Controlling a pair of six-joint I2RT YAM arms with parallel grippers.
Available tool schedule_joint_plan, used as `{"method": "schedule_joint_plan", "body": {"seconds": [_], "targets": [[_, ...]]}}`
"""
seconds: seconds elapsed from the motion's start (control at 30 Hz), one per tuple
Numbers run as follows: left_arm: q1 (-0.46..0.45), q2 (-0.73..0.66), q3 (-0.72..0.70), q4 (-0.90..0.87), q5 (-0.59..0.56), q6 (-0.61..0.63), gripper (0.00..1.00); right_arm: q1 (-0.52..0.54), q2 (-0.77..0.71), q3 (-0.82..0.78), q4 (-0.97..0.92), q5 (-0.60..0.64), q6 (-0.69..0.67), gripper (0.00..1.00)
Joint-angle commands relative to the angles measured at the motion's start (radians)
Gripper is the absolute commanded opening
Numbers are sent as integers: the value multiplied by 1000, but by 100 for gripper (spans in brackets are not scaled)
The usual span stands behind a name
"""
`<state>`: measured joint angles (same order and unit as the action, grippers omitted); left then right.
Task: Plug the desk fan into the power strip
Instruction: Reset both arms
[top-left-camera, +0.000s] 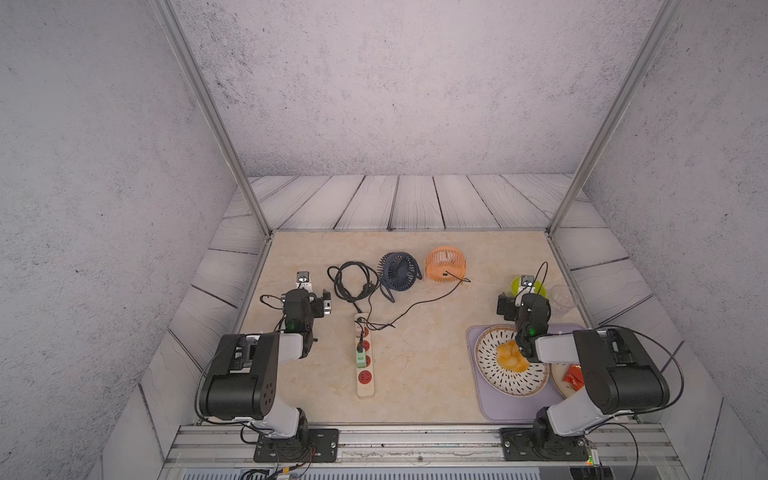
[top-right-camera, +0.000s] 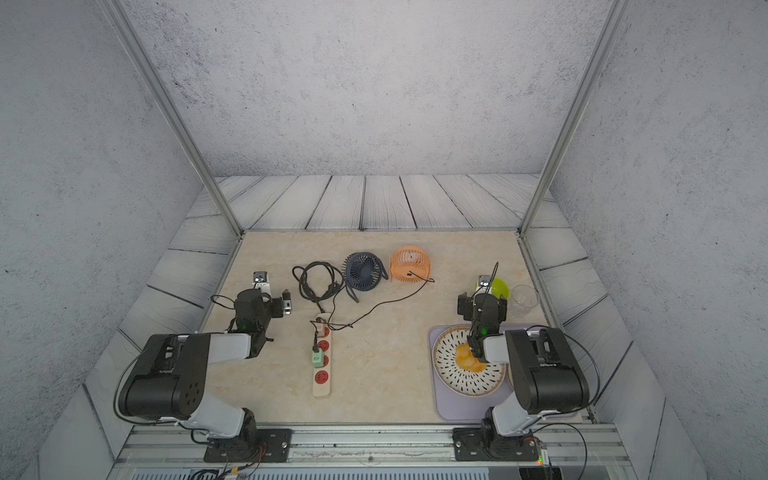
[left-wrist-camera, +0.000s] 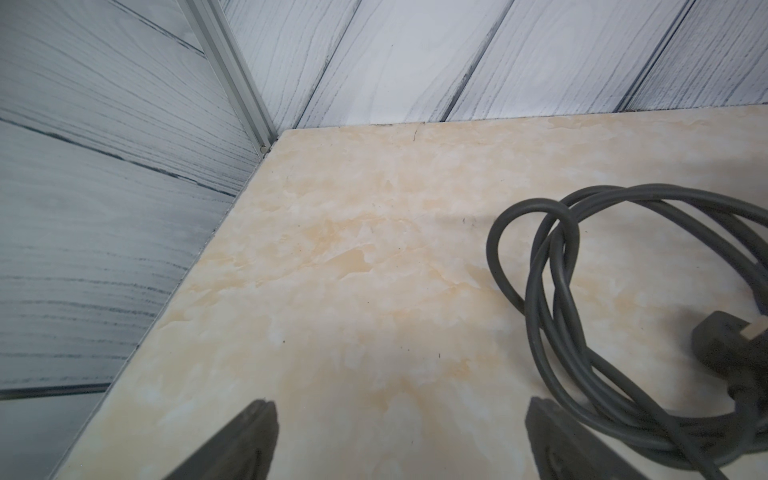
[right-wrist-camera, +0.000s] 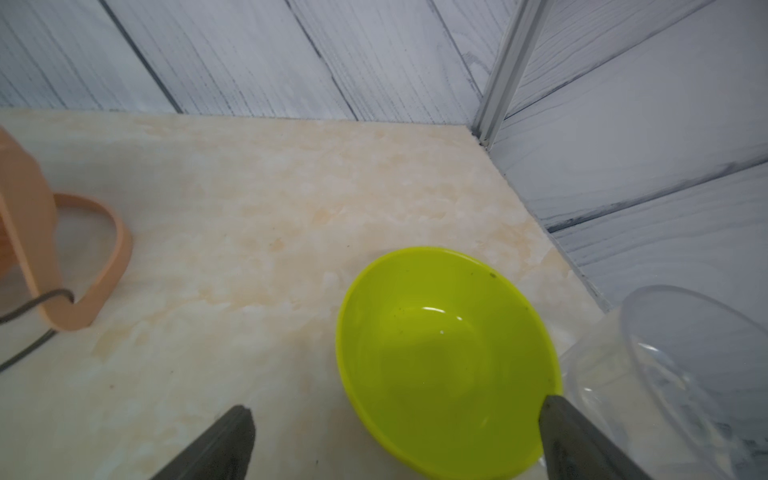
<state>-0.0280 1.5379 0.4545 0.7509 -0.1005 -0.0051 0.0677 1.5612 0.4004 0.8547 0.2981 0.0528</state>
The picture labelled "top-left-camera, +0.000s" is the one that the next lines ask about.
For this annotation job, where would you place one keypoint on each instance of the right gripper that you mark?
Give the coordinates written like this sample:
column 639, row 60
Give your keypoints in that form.
column 511, row 307

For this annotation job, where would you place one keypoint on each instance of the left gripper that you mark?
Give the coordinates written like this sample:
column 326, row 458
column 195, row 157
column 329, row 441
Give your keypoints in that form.
column 316, row 304

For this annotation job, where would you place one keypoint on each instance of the green USB plug adapter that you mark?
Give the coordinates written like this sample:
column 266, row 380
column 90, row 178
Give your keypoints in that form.
column 361, row 359

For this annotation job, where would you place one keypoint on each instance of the beige power strip red sockets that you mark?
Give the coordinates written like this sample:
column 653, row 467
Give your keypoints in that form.
column 365, row 385

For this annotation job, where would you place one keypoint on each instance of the dark blue desk fan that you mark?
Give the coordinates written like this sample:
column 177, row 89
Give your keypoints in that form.
column 397, row 271

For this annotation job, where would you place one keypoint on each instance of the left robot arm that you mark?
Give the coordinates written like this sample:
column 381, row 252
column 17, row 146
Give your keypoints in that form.
column 240, row 385

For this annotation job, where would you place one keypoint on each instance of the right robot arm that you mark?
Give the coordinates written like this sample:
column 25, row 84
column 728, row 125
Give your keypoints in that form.
column 619, row 378

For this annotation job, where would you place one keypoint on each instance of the orange desk fan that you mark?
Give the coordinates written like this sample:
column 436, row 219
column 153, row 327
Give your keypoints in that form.
column 446, row 264

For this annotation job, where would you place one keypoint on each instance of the lime green bowl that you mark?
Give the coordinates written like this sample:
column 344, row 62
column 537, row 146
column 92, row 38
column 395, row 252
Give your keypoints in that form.
column 541, row 290

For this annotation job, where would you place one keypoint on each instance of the yellow orange food piece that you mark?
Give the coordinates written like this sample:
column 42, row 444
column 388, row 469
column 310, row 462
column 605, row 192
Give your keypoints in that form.
column 509, row 357

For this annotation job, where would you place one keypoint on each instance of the clear glass cup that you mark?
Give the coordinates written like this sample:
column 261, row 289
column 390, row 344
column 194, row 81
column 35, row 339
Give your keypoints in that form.
column 561, row 299

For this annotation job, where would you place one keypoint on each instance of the white dotted plate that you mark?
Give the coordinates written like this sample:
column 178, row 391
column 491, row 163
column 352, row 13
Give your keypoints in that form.
column 523, row 384

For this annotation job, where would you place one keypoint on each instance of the beige patterned plate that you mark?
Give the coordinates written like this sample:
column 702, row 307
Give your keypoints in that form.
column 557, row 371

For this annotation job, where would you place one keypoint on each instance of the red snack packet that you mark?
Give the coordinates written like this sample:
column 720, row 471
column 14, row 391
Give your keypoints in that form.
column 573, row 377

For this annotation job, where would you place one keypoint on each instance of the lavender tray mat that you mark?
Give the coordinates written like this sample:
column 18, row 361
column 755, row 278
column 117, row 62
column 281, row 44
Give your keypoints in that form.
column 500, row 408

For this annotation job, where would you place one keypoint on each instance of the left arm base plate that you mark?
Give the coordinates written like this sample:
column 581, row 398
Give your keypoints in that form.
column 314, row 445

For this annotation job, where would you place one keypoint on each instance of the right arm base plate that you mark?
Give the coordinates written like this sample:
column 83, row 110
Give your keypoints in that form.
column 531, row 445

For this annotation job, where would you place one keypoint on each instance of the aluminium front rail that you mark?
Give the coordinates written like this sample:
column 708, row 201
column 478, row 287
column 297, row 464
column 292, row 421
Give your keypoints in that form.
column 442, row 451

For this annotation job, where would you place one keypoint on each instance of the left aluminium frame post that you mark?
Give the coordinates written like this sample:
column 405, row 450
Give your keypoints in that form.
column 179, row 44

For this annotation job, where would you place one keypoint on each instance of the aluminium frame post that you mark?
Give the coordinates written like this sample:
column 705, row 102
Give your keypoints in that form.
column 179, row 44
column 643, row 60

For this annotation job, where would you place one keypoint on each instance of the right aluminium frame post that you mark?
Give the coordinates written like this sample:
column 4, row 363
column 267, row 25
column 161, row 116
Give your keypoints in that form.
column 643, row 60

